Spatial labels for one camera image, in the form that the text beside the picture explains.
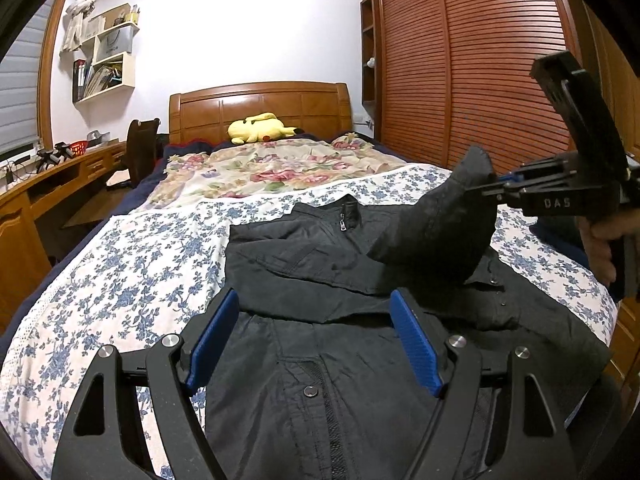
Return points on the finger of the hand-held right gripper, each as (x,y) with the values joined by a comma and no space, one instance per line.
(500,191)
(530,172)

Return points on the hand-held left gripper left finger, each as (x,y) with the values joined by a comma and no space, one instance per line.
(215,340)

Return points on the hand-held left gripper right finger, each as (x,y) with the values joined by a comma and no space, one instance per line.
(417,345)

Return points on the black jacket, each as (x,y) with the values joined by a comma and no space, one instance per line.
(310,410)

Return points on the person's right hand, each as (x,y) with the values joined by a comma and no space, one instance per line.
(597,240)

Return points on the wooden door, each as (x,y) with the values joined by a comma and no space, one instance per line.
(620,35)

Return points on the wooden bed with floral bedding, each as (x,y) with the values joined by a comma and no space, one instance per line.
(125,285)

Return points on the wooden louvered wardrobe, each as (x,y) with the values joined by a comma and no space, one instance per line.
(450,60)

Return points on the wooden pull-out board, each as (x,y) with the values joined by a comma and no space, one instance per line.
(95,207)

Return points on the pink floral quilt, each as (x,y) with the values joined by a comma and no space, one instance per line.
(280,170)

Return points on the dark brown chair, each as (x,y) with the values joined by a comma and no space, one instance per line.
(140,155)

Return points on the yellow plush toy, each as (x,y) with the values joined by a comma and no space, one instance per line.
(255,130)

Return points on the wooden bed headboard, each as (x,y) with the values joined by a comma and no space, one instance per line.
(300,107)

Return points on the wooden desk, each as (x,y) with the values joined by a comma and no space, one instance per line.
(25,220)

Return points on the grey desk container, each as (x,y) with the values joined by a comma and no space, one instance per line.
(97,139)

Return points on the red plastic basket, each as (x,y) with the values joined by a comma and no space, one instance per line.
(78,148)

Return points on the black tools on desk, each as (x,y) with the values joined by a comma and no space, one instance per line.
(55,152)

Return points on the stack of papers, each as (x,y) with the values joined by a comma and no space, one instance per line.
(105,80)

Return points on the row of binders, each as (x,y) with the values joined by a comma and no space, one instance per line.
(80,80)

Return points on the white paper bag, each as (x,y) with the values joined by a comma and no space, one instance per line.
(114,45)

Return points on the grey window blind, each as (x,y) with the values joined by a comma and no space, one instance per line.
(20,95)

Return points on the beige tied curtain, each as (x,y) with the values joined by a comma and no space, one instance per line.
(82,15)

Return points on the white wall shelf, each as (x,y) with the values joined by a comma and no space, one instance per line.
(129,72)

